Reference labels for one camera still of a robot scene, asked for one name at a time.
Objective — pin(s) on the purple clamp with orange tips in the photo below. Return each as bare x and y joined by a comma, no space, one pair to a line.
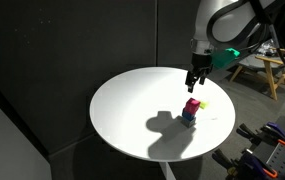
277,133
248,163

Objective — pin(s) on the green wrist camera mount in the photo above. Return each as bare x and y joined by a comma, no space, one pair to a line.
225,57

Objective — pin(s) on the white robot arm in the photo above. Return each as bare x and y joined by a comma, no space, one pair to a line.
228,23

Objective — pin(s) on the yellow-green cube block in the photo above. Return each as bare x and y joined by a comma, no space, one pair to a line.
204,104

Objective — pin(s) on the grey cube block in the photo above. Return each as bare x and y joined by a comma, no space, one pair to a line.
188,123

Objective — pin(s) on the grey perforated board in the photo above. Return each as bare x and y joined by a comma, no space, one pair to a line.
283,156

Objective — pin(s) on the white table pedestal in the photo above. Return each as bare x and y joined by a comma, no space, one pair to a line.
167,170

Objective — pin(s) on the pink cube block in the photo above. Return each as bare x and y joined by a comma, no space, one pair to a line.
192,105

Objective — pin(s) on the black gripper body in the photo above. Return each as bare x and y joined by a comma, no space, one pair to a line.
201,61

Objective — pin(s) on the blue cube block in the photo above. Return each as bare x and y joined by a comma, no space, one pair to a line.
188,115

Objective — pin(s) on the wooden chair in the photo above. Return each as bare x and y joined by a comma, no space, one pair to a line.
269,68

